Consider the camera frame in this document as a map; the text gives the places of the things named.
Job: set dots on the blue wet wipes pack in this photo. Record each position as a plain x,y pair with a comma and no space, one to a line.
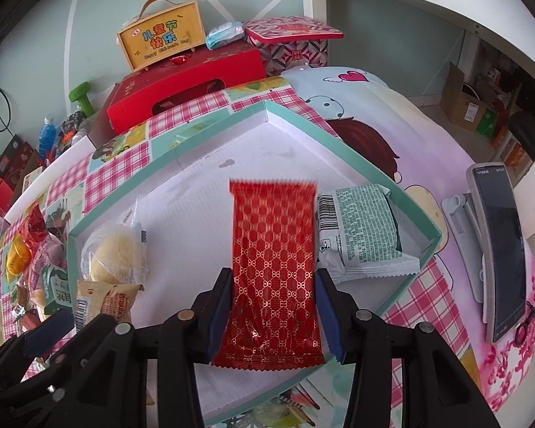
225,34

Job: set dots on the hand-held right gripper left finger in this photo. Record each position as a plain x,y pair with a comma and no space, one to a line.
218,316

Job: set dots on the smartphone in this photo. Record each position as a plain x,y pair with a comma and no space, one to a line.
501,249

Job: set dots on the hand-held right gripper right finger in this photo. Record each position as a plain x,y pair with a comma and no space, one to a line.
327,316

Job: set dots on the beige orange snack packet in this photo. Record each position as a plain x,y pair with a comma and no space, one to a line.
111,303

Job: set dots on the pink purple snack packet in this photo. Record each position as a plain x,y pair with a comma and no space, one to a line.
50,250

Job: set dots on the pink checked tablecloth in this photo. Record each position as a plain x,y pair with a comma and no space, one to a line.
111,178

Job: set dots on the white green snack packet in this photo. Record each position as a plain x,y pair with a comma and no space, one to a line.
361,227

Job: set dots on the red wrapped candy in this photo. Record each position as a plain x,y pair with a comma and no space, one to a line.
181,59

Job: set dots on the colourful toy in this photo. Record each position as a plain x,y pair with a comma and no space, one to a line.
67,131

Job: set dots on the open brown cardboard box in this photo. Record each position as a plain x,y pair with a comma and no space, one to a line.
99,129

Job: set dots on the pink patterned tin box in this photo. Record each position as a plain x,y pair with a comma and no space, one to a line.
294,53

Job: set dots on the red phone charm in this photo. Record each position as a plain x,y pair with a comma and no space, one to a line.
520,332

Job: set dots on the shallow teal-edged box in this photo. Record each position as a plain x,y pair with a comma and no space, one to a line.
272,151

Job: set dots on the blue drink bottle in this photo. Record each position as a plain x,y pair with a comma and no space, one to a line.
47,136

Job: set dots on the small red snack packet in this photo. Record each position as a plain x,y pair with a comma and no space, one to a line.
32,227

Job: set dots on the yellow bread packet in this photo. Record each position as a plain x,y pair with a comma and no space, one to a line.
18,258

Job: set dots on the white phone stand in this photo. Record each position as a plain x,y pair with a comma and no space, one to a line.
461,214

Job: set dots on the small green box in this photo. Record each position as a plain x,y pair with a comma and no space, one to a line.
487,122

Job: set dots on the cartoon printed cloth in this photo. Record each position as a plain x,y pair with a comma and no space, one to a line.
361,111

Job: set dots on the cardboard box with label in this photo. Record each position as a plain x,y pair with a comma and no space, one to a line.
461,102

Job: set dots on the green dumbbell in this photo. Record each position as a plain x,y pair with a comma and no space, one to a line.
80,96

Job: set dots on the dark office chair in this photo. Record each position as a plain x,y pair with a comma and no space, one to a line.
528,136

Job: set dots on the red gift box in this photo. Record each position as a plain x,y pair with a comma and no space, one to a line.
183,80

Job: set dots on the clear bread bun packet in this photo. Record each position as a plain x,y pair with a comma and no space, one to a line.
111,254

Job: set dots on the dark brown box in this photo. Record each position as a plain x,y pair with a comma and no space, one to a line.
20,160

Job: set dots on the orange boxes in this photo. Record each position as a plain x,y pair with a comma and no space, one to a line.
516,154

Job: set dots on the red patterned snack packet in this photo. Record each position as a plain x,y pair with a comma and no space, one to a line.
272,276

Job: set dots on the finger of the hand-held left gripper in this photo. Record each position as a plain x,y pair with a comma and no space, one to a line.
49,333
40,392

